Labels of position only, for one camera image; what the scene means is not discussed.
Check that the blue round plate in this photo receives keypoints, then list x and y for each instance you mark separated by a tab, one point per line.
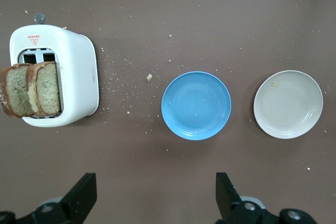
196	106

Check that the brown bread slice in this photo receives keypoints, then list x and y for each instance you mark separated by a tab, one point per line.
15	90
48	90

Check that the small bread crumb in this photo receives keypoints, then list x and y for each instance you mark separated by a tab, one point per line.
275	84

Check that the large bread crumb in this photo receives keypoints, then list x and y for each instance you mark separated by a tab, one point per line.
149	77

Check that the white two-slot toaster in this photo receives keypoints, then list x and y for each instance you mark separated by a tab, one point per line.
77	79

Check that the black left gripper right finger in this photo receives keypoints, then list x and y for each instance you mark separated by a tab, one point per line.
225	197

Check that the beige round plate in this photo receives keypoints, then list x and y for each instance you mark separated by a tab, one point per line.
288	106

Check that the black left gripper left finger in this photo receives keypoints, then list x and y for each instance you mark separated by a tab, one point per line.
78	197

